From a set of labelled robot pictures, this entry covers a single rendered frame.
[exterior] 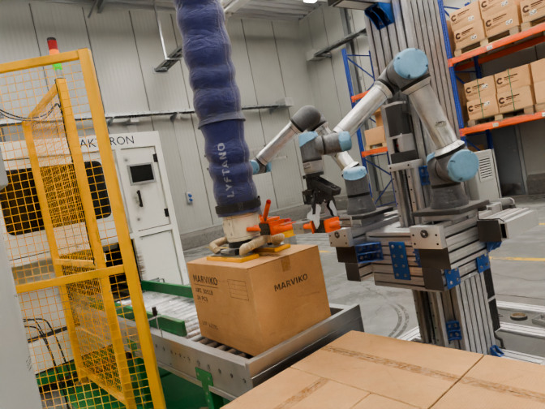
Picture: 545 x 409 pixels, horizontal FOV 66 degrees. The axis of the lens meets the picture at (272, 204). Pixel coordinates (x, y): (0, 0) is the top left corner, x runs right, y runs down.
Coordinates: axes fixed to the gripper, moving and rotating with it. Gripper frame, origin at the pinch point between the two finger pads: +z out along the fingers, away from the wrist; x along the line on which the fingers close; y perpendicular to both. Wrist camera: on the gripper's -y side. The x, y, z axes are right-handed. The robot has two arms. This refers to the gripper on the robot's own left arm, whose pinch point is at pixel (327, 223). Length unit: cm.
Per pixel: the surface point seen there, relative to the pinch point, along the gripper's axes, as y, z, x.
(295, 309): 29.8, 37.7, -0.1
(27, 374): 89, 41, 99
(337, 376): -4, 54, 12
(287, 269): 29.9, 19.5, 0.3
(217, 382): 50, 62, 33
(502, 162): 324, 27, -846
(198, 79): 56, -72, 12
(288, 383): 8, 54, 26
